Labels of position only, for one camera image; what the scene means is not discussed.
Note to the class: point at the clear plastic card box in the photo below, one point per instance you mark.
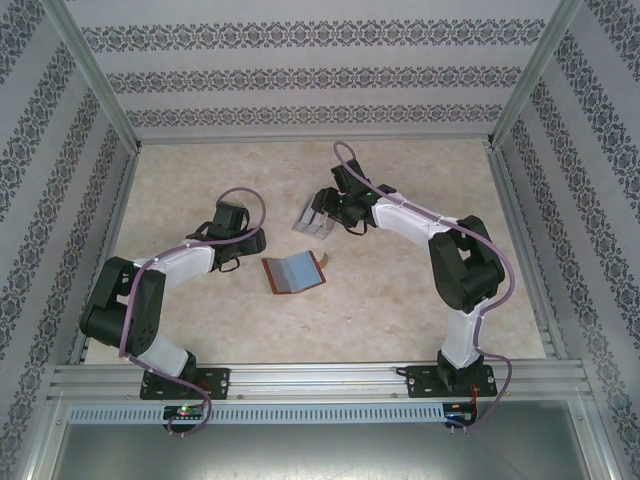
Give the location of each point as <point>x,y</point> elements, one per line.
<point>310,227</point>

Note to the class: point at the brown leather card holder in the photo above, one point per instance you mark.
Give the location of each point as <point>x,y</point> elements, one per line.
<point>305,270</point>

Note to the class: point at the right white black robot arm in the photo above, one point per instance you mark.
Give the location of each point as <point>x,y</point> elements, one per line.
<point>405,220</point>

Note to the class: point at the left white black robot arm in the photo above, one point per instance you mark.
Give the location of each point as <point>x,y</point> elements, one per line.
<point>175,262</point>

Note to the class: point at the left small circuit board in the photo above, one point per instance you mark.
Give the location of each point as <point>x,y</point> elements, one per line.
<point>185,411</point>

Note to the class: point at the small circuit board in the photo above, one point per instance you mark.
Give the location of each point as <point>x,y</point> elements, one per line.
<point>462,412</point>
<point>185,411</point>

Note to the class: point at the right small circuit board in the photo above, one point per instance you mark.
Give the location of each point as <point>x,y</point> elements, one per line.
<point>462,412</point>

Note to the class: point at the grey metal sheet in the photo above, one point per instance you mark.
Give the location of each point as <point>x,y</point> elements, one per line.
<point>320,450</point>

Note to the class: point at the aluminium side rail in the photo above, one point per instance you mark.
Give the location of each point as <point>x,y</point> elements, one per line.
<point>105,260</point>
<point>525,250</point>

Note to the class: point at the aluminium mounting rail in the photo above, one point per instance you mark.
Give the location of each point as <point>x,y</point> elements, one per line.
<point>320,375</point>

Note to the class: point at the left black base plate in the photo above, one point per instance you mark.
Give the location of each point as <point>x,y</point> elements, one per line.
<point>220,382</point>

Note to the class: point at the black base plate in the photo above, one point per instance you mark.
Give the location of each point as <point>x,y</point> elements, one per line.
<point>220,382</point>
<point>417,382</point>

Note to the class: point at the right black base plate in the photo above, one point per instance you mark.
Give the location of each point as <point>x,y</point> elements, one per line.
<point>417,382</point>

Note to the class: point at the aluminium frame post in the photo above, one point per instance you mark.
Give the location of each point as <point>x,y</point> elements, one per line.
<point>532,75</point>
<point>100,75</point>

